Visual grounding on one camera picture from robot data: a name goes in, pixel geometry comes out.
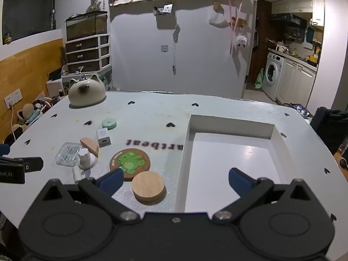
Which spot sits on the dark patterned bag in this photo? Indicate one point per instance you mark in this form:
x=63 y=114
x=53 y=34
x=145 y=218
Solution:
x=299 y=109

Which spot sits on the round wooden disc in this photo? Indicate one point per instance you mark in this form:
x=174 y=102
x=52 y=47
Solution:
x=148 y=187

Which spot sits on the clear plastic case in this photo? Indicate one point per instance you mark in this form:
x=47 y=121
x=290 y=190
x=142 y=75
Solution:
x=66 y=155

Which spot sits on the white wall socket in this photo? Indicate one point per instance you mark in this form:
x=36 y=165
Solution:
x=13 y=98

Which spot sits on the pile of plush toys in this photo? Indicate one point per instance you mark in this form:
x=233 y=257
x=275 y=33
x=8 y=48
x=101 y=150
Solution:
x=27 y=112

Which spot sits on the white kitchen base cabinets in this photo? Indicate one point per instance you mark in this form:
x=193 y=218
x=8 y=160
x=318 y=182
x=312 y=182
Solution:
x=296 y=81

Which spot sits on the black jacket on chair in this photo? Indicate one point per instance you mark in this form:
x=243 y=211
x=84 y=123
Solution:
x=329 y=127

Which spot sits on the square wall hook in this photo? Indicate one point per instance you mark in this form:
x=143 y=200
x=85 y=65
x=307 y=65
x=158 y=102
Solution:
x=164 y=48

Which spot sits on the white washing machine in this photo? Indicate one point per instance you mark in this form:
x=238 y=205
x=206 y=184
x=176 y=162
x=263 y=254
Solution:
x=273 y=74

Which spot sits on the wooden semicircle block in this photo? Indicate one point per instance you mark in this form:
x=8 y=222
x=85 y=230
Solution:
x=90 y=145

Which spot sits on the small brown bear plush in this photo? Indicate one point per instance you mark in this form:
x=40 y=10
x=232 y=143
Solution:
x=216 y=5

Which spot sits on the glass terrarium tank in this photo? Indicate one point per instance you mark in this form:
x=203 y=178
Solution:
x=86 y=25

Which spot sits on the mint green round tape measure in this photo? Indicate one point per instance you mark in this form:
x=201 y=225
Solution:
x=109 y=123

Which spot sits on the white kitchen wall cabinets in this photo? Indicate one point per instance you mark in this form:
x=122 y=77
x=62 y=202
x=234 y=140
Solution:
x=292 y=4

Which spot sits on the white rectangular tray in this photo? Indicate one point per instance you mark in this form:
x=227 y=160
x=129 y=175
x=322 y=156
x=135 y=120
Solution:
x=239 y=152

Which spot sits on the round frog coaster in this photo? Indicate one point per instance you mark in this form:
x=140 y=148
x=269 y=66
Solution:
x=133 y=161

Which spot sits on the clear wall shelf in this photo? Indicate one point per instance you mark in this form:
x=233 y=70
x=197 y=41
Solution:
x=164 y=9

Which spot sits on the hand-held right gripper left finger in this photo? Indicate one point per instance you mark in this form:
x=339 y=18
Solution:
x=111 y=181

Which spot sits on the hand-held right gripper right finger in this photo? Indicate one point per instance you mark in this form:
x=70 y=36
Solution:
x=239 y=180

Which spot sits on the beige cat-shaped jar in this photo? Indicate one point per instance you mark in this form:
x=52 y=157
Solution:
x=86 y=92

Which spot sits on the white sheep plush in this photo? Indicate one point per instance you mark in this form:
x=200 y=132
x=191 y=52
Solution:
x=241 y=40

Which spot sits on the white charger adapter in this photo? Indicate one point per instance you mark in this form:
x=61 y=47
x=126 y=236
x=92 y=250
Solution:
x=103 y=136

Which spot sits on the white knob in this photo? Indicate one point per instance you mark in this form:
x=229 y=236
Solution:
x=86 y=159

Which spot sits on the white plastic drawer unit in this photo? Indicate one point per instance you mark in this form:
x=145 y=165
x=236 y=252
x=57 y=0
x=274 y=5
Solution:
x=87 y=55

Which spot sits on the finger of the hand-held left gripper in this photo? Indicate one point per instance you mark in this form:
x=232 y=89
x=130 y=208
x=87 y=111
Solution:
x=3 y=150
x=32 y=163

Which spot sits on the white hanging bag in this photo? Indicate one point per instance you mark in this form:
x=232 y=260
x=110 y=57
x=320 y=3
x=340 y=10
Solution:
x=217 y=19

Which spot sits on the green plastic bag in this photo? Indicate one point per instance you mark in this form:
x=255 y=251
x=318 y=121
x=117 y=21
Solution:
x=259 y=79

